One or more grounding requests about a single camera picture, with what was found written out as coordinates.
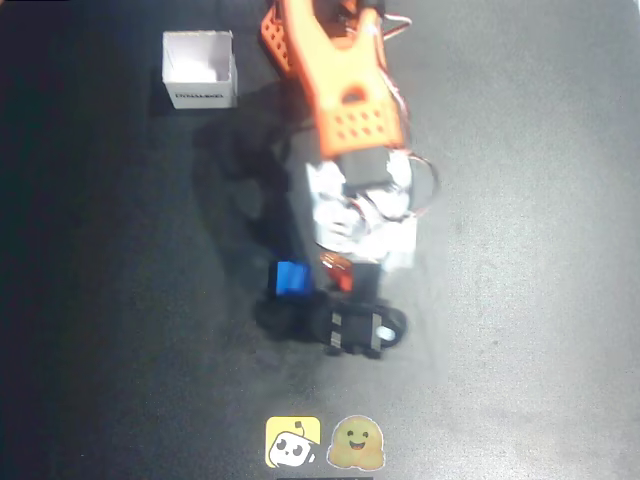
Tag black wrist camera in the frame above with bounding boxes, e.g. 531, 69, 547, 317
319, 298, 409, 359

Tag yellow smiling face sticker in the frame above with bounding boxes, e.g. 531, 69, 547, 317
326, 414, 387, 469

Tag red servo cable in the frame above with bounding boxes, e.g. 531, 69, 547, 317
372, 13, 442, 226

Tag blue cube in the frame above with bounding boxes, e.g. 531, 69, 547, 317
268, 259, 314, 300

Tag yellow square robot sticker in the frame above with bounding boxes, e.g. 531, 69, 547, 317
264, 415, 322, 469

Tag white open cardboard box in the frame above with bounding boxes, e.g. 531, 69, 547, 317
160, 29, 239, 110

